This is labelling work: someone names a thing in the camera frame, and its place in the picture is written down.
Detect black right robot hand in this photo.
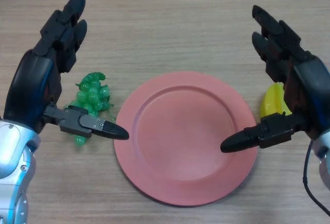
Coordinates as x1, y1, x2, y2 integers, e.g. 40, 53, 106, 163
220, 4, 330, 154

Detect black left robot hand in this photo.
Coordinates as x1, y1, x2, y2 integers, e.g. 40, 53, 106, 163
3, 0, 130, 141

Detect yellow starfruit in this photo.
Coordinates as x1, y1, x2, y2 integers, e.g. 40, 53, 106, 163
259, 82, 293, 118

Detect pink round plate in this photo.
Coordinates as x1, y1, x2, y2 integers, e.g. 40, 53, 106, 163
113, 71, 258, 206

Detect green plastic grape bunch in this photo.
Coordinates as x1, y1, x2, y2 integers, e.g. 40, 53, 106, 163
63, 71, 117, 149

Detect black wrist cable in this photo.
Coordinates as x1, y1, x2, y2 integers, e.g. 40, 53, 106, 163
302, 139, 330, 217

